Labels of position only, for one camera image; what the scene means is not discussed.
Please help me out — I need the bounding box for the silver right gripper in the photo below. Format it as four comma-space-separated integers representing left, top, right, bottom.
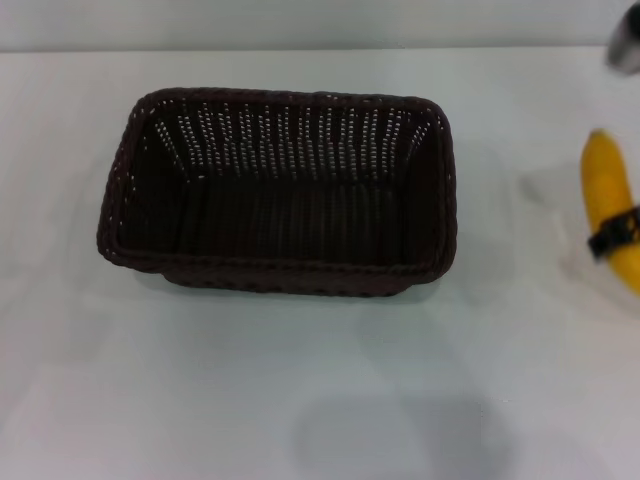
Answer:
605, 0, 640, 77

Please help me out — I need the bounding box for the yellow banana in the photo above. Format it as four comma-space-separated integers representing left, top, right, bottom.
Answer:
579, 128, 640, 304

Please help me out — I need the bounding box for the dark brown woven basket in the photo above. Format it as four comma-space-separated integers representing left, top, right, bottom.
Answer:
94, 87, 459, 299

